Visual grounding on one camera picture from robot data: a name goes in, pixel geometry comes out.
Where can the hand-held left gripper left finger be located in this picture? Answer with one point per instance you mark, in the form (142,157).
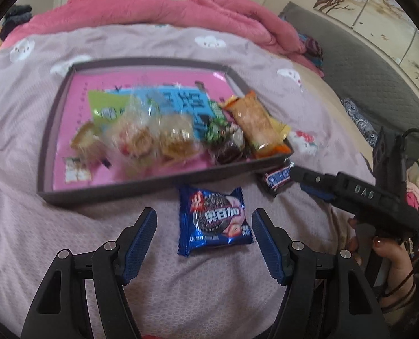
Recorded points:
(139,243)

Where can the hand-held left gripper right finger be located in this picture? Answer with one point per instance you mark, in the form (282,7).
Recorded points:
(269,243)

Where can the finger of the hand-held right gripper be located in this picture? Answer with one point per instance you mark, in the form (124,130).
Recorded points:
(315,180)

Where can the brown chocolate bar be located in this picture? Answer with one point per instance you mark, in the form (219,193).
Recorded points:
(276,180)

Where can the blue cookie packet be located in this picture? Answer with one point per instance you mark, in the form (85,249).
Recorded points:
(213,219)

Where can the yellow snack packet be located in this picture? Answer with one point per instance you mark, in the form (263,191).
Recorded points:
(280,127)

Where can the orange corn stick packet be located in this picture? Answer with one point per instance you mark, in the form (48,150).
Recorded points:
(255,123)

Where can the black smiley candy packet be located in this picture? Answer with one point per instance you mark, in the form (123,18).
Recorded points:
(230,148)

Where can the clear pastry bag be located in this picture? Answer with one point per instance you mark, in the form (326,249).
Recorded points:
(142,141)

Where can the green bean snack packet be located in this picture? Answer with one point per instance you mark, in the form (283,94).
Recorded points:
(216,127)

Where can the grey tray box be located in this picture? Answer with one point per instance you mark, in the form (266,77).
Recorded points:
(50,169)

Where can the person's right forearm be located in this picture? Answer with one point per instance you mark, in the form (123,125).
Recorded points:
(402,307)

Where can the person's right hand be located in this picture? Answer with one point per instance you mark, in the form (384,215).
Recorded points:
(400,265)

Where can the beige blanket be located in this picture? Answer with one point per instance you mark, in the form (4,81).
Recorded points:
(333,120)

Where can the dark patterned pillow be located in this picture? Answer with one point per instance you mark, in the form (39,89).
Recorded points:
(359,120)

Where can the grey headboard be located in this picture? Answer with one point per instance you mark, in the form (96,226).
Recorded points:
(364,70)

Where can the striped clothes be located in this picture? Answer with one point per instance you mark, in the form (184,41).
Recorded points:
(313,51)

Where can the printed mauve bed sheet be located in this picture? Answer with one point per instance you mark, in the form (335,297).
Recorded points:
(19,113)

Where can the pink quilt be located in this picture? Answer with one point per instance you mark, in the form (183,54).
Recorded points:
(160,10)

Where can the pile of dark clothes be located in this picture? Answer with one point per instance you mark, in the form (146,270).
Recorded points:
(17,17)

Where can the floral wall painting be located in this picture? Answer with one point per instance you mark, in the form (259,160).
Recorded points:
(382,14)

